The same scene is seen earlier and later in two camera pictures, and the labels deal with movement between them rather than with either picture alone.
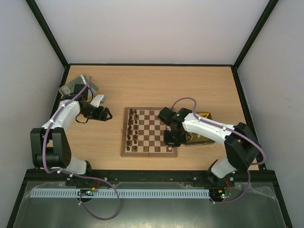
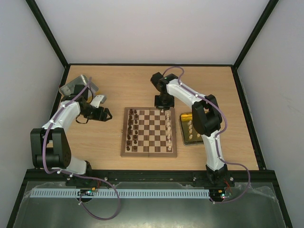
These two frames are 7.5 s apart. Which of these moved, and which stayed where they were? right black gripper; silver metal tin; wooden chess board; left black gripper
Moved: right black gripper
Stayed: left black gripper; silver metal tin; wooden chess board
